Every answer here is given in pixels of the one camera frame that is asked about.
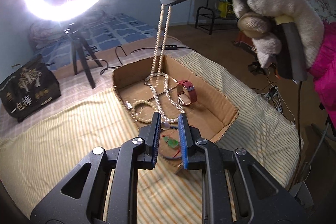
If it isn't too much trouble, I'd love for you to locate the yellow crate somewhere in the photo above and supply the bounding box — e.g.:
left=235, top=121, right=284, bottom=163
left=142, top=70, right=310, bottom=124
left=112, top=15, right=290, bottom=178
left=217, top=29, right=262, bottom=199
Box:
left=215, top=1, right=235, bottom=18

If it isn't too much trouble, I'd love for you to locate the twisted white pearl necklace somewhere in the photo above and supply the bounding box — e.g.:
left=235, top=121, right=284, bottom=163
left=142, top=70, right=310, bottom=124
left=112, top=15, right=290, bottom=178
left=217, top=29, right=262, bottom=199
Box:
left=144, top=73, right=185, bottom=122

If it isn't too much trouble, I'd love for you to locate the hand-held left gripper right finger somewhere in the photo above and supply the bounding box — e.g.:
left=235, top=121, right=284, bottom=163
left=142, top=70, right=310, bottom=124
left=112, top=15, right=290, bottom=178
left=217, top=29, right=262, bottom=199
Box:
left=178, top=113, right=306, bottom=224

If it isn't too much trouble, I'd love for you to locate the thin metal bangle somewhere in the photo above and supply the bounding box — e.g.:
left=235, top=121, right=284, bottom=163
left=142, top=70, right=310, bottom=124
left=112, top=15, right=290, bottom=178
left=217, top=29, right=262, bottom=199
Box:
left=157, top=122, right=184, bottom=160

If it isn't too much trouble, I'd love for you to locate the red strap wristwatch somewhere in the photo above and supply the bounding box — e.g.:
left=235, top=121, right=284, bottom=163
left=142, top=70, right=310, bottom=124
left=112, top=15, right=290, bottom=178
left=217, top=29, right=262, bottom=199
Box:
left=176, top=80, right=197, bottom=106

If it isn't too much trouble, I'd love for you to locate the black cable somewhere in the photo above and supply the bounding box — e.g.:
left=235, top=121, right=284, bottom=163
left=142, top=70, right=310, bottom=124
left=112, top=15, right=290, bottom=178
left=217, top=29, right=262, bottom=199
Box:
left=100, top=44, right=195, bottom=75

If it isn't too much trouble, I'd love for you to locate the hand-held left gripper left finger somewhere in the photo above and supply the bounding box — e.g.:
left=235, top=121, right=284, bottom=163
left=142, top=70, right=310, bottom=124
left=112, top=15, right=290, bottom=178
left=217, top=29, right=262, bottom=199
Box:
left=30, top=112, right=161, bottom=224

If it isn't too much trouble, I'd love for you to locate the green jade pendant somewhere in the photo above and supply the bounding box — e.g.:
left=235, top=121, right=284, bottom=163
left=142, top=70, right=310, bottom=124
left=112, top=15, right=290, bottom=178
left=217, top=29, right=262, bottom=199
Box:
left=163, top=136, right=181, bottom=159

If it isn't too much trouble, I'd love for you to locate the cardboard box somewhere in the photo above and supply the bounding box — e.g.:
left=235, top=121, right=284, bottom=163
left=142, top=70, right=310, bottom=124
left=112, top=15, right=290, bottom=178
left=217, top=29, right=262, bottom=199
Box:
left=112, top=55, right=239, bottom=173

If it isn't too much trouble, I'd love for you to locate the black snack bag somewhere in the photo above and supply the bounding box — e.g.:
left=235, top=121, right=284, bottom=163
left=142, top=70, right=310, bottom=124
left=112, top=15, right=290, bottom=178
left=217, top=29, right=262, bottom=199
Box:
left=0, top=54, right=61, bottom=123

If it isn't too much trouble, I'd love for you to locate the cream bead bracelet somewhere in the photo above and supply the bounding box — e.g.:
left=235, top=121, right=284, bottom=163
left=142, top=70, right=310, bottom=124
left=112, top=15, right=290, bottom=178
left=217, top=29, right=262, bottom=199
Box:
left=130, top=99, right=158, bottom=124

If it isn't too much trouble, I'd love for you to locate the blue patterned bedsheet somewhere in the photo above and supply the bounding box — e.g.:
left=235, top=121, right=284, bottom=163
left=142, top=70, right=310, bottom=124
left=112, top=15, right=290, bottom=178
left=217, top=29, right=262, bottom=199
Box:
left=29, top=11, right=158, bottom=62

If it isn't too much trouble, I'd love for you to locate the white power strip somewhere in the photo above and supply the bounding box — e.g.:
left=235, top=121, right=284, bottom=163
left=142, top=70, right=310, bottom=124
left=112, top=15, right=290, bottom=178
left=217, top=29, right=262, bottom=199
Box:
left=266, top=87, right=279, bottom=99

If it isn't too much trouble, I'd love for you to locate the person's right hand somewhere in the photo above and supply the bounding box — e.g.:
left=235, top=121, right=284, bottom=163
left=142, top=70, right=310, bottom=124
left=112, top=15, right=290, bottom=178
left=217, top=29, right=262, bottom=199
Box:
left=231, top=0, right=324, bottom=69

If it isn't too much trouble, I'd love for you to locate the black metal rack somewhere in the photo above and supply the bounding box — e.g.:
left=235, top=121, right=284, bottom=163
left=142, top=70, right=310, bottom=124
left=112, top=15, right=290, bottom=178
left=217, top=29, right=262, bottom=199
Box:
left=196, top=5, right=239, bottom=35

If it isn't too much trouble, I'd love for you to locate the black tripod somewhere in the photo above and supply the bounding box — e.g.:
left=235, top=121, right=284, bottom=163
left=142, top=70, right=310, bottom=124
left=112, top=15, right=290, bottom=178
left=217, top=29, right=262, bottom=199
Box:
left=63, top=22, right=103, bottom=88

